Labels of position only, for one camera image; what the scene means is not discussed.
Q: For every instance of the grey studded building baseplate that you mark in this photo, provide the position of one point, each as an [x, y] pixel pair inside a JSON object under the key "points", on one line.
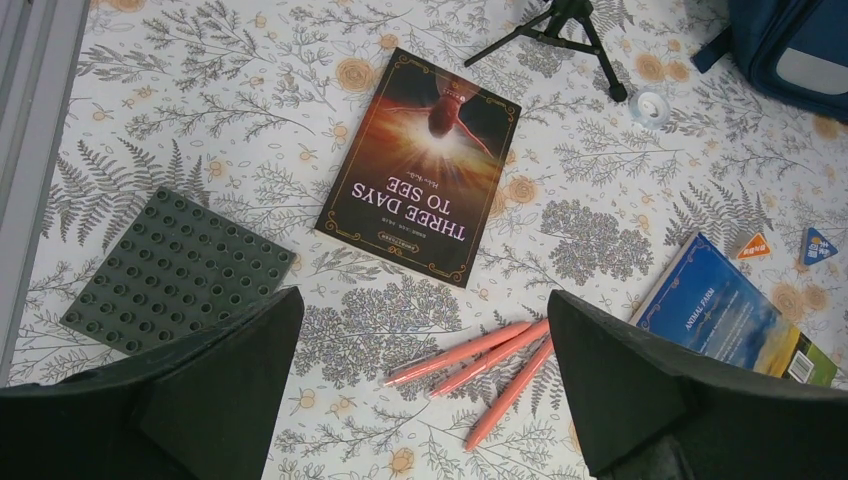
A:
{"points": [[178, 268]]}

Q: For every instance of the aluminium frame rail left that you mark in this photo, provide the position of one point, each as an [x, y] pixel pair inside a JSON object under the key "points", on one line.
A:
{"points": [[40, 46]]}

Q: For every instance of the orange triangle sticker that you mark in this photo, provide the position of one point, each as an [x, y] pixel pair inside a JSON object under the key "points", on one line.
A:
{"points": [[757, 246]]}

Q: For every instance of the clear tape roll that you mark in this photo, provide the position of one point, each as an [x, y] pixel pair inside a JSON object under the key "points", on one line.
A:
{"points": [[649, 108]]}

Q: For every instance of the Three Days to See book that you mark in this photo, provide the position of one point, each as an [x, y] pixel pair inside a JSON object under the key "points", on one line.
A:
{"points": [[417, 184]]}

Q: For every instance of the orange pen upper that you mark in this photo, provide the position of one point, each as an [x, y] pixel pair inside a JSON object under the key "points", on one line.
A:
{"points": [[457, 354]]}

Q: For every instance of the navy blue backpack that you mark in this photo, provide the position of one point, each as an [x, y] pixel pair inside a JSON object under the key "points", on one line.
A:
{"points": [[794, 51]]}

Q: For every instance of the blue triangle sticker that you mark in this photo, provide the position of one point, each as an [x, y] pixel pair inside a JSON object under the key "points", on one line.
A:
{"points": [[815, 247]]}

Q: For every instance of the blue Animal Farm book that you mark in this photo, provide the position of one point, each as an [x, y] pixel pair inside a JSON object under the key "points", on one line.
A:
{"points": [[704, 303]]}

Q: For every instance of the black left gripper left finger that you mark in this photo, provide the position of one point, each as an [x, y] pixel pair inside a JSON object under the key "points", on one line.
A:
{"points": [[200, 407]]}

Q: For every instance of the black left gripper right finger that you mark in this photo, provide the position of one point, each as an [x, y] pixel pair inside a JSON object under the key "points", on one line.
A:
{"points": [[646, 408]]}

